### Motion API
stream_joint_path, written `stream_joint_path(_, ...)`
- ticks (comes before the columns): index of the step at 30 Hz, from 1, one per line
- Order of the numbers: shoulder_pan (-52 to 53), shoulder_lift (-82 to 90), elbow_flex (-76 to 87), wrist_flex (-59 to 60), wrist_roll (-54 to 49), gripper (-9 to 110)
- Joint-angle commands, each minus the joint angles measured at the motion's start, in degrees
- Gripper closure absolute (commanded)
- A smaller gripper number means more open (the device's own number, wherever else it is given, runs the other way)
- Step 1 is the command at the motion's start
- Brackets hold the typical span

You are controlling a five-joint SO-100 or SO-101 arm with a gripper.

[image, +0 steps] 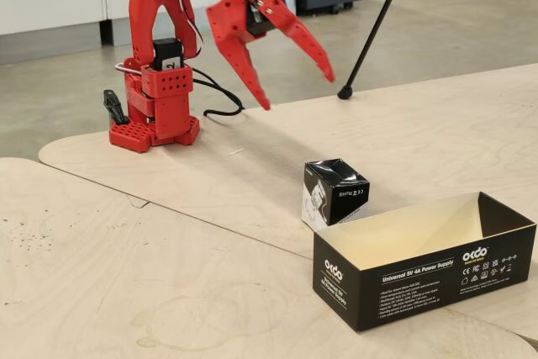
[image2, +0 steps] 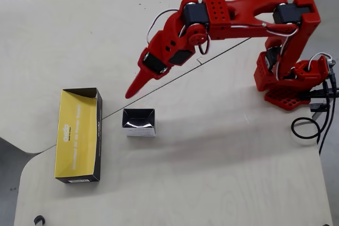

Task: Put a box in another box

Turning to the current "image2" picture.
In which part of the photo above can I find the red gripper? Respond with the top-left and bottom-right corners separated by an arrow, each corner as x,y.
124,31 -> 197,99

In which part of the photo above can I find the small black white box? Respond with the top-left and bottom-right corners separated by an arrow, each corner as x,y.
121,108 -> 157,137

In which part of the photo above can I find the yellow black open box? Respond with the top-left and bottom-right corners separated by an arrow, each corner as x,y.
54,87 -> 103,184

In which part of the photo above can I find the black table clamp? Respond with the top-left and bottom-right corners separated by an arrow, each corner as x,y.
301,80 -> 332,123

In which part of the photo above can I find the white arm wire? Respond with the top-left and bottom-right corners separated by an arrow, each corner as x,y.
146,8 -> 181,43

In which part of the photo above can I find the black cable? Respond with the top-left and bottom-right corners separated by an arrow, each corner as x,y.
291,98 -> 332,140
318,69 -> 337,156

